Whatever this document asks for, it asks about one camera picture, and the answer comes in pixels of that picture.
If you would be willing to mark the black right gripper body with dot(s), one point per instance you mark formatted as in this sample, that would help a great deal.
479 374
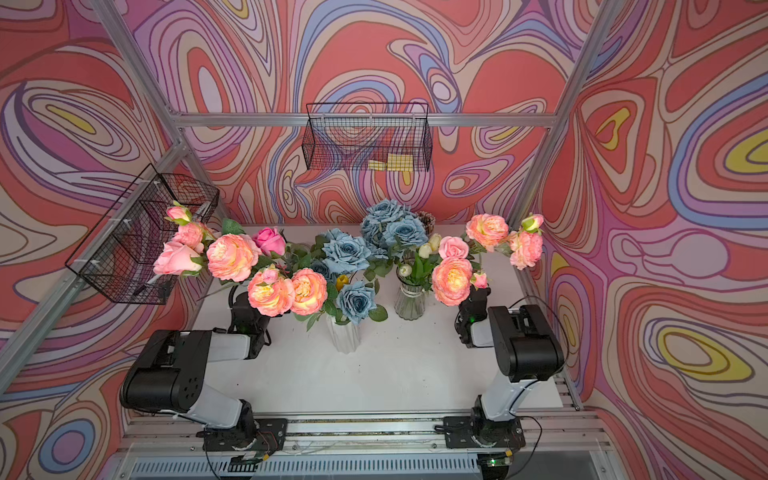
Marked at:
473 306

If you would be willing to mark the black wire basket back wall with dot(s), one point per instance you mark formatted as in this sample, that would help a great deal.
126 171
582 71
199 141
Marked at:
346 135

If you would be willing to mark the black wire basket left wall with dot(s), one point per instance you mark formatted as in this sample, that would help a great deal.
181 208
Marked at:
116 259

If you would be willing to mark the pink peony bunch glass vase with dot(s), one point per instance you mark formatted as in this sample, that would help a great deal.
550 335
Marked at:
446 266

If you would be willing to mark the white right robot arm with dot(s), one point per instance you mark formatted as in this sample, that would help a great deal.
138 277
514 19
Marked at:
527 354

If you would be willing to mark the clear ribbed glass vase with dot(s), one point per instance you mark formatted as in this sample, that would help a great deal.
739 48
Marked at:
410 303

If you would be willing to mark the yellow sponge in basket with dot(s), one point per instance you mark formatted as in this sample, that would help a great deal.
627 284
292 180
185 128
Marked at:
393 163

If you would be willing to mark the black wire basket wall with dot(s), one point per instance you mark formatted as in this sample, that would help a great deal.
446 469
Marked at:
346 135
116 259

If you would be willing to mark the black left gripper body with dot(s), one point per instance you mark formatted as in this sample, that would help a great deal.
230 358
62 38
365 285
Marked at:
245 309

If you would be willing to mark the blue rose bunch white vase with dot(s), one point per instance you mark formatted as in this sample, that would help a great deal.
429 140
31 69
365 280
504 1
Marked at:
331 280

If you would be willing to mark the magenta rose stem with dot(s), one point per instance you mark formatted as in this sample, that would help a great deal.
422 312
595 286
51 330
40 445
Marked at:
270 242

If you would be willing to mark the pink peony flower branch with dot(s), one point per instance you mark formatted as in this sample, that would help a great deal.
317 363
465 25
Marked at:
229 255

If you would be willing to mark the pink peony branch right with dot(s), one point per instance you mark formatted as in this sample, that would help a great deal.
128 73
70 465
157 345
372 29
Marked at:
523 247

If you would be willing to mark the light pink rose stem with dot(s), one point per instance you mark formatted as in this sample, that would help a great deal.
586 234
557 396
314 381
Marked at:
178 259

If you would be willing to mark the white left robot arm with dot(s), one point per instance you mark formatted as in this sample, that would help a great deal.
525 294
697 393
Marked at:
169 377

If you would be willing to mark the white ribbed ceramic vase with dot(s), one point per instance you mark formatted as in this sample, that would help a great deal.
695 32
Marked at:
345 338

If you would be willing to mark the metal base rail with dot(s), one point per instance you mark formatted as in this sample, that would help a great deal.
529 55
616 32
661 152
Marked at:
547 445

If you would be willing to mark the blue rose bunch glass vase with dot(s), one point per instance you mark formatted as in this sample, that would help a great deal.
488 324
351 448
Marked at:
390 228

